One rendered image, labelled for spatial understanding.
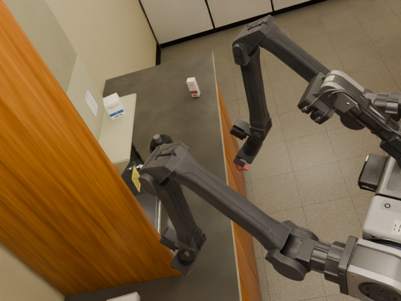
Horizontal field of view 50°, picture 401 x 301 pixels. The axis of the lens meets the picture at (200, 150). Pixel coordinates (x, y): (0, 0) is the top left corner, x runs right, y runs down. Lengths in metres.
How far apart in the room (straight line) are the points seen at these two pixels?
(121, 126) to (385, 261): 0.87
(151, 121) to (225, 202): 1.40
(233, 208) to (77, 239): 0.69
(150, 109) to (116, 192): 1.16
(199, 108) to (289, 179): 1.02
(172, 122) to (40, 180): 1.10
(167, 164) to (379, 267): 0.48
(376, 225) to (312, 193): 1.97
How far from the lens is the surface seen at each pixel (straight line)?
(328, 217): 2.81
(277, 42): 1.24
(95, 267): 1.65
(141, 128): 2.29
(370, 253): 0.96
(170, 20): 4.54
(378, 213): 0.98
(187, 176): 0.94
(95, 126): 1.42
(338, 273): 0.95
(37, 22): 1.29
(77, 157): 1.19
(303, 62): 1.25
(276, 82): 3.78
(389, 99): 1.27
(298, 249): 1.01
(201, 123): 2.16
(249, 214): 0.97
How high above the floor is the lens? 2.34
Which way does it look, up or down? 44 degrees down
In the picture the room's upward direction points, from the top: 23 degrees counter-clockwise
